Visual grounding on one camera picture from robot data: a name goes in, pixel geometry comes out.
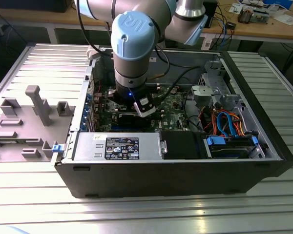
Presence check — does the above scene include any black plastic bay cover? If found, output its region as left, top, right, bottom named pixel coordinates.
left=161, top=131, right=208, bottom=160

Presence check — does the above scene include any green motherboard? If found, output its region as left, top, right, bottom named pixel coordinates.
left=91, top=82, right=200, bottom=134

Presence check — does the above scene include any pale grey plastic block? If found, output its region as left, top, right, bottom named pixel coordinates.
left=86, top=46, right=101, bottom=59

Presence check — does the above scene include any silver power supply unit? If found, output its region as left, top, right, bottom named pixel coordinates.
left=72, top=132, right=163, bottom=161

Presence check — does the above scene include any grey metal drive cage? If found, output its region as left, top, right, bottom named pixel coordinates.
left=190, top=59, right=244, bottom=109

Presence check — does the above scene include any blue plastic case latch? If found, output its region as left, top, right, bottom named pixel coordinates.
left=52, top=143, right=65, bottom=154

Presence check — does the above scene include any black open PC case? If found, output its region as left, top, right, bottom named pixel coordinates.
left=54, top=45, right=293, bottom=199

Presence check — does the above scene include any white paper tag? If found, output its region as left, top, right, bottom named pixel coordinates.
left=201, top=36, right=212, bottom=51

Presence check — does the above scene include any grey plastic parts rack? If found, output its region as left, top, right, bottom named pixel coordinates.
left=0, top=85, right=76, bottom=163

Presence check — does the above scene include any hard disk in blue carrier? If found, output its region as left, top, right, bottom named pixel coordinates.
left=204, top=135, right=259, bottom=159

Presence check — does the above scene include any black upright box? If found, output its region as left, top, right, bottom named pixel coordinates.
left=206, top=0, right=218, bottom=29

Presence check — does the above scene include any wooden workbench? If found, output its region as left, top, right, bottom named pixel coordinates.
left=0, top=0, right=293, bottom=45

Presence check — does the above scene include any large black box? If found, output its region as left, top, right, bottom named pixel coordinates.
left=0, top=0, right=69, bottom=13

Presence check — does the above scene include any white paper sheet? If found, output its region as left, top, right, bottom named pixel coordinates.
left=273, top=14, right=293, bottom=25
left=229, top=2, right=245, bottom=14

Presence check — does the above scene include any small brown electronic part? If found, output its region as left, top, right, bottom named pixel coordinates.
left=238, top=6, right=254, bottom=24

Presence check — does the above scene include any grey electronic module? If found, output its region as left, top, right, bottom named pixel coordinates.
left=252, top=9, right=270, bottom=24

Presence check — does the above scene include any blue flat box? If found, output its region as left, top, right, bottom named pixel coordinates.
left=263, top=0, right=293, bottom=8

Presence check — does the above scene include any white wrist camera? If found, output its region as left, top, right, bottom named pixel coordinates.
left=133, top=97, right=156, bottom=118

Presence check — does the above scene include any blue data wire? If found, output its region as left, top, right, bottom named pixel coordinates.
left=225, top=111, right=237, bottom=137
left=216, top=112, right=230, bottom=136

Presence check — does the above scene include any orange wire bundle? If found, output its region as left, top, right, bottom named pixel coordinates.
left=228, top=111, right=247, bottom=136

